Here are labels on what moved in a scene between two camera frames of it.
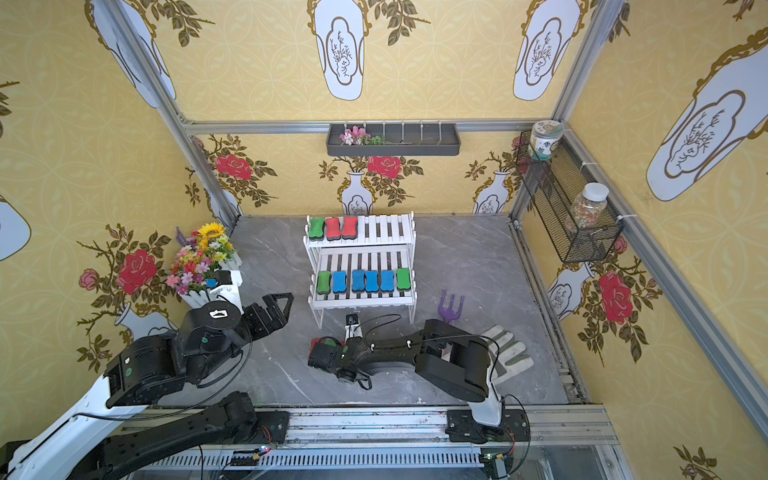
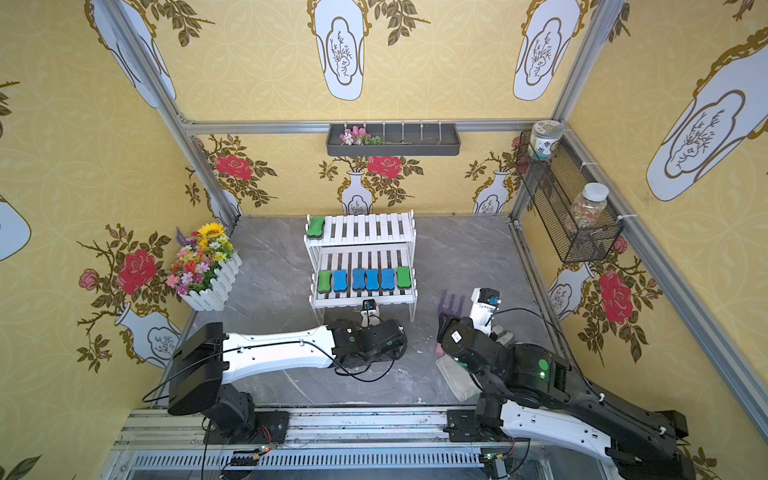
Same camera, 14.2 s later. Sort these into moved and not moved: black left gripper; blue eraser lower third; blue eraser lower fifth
Moved: black left gripper
Not moved: blue eraser lower third; blue eraser lower fifth
